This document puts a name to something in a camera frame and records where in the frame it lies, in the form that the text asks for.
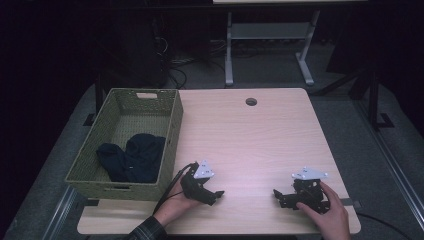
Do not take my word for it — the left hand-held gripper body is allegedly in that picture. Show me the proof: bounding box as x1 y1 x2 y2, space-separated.
179 159 216 204

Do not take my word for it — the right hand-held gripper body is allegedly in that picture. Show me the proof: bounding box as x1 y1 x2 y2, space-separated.
291 166 331 215

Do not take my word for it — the person's left hand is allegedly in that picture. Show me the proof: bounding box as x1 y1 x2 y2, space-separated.
152 179 202 229

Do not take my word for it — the person's right hand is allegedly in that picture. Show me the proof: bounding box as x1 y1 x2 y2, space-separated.
295 181 352 240

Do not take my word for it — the dark cloth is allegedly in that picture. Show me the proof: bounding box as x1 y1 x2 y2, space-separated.
95 133 167 184

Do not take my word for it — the green woven basket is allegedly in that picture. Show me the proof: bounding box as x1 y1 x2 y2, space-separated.
64 87 185 202

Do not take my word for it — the dark box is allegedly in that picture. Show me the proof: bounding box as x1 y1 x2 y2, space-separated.
124 18 170 88

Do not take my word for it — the grey metal stand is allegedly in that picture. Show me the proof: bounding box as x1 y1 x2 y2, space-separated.
224 10 322 88

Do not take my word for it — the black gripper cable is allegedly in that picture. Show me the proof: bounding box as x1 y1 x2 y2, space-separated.
152 161 198 216

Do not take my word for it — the dark table bracket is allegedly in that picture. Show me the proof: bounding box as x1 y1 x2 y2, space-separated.
339 197 363 210

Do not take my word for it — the aluminium rail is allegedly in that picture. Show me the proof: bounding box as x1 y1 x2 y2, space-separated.
352 99 424 232
41 185 86 240

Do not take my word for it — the black metal frame post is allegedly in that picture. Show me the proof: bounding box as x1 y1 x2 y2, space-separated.
82 74 105 127
365 71 395 130

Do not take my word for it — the tangle of floor cables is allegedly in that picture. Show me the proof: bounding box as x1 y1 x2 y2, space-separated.
159 34 228 90

